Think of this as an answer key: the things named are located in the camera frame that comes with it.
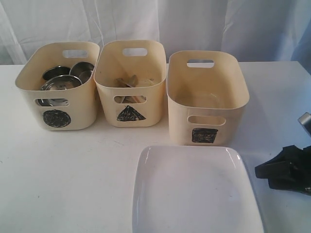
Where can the white backdrop curtain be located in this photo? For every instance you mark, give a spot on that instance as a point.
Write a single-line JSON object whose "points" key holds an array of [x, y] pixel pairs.
{"points": [[251, 30]]}

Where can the white rectangular plate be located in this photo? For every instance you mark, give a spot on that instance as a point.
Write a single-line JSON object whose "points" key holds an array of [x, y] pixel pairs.
{"points": [[189, 189]]}

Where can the steel mug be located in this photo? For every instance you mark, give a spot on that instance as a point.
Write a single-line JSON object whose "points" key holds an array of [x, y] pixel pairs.
{"points": [[55, 71], [82, 70]]}

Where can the stainless steel bowl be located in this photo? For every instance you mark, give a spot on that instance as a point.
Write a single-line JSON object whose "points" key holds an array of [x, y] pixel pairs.
{"points": [[62, 82]]}

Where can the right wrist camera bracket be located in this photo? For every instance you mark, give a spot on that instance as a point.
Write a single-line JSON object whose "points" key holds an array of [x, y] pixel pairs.
{"points": [[305, 121]]}

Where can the cream bin with square mark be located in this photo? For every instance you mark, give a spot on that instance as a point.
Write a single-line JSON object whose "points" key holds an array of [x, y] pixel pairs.
{"points": [[207, 95]]}

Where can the wooden chopstick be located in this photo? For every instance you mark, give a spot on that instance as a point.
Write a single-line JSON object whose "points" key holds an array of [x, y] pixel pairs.
{"points": [[122, 83], [134, 99]]}

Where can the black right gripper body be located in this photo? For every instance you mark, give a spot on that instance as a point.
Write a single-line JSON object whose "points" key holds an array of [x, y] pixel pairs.
{"points": [[304, 171]]}

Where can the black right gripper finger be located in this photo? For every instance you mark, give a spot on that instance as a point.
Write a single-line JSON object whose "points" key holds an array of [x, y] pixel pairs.
{"points": [[293, 181], [284, 164]]}

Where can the cream bin with triangle mark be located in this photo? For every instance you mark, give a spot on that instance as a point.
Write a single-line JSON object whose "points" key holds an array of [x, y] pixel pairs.
{"points": [[122, 59]]}

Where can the steel table knife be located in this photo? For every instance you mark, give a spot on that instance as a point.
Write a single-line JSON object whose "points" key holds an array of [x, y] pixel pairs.
{"points": [[133, 81]]}

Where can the cream bin with circle mark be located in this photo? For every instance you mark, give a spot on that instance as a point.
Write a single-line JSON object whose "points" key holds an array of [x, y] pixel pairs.
{"points": [[60, 110]]}

